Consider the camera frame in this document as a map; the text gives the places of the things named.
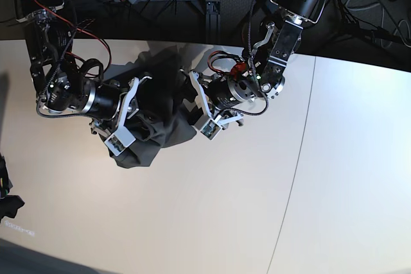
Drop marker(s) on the grey green T-shirt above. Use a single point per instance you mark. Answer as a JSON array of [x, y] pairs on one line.
[[161, 121]]

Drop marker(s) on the aluminium frame post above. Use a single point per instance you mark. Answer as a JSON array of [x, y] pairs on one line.
[[212, 21]]

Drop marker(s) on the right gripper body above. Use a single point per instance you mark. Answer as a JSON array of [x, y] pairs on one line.
[[100, 102]]

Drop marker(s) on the black clothes pile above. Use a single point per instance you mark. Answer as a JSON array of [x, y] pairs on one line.
[[10, 204]]

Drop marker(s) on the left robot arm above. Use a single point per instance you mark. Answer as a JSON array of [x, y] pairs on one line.
[[256, 74]]

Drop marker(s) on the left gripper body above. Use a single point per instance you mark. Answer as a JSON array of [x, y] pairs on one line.
[[227, 92]]

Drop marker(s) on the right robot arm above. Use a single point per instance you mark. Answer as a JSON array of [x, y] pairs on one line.
[[65, 89]]

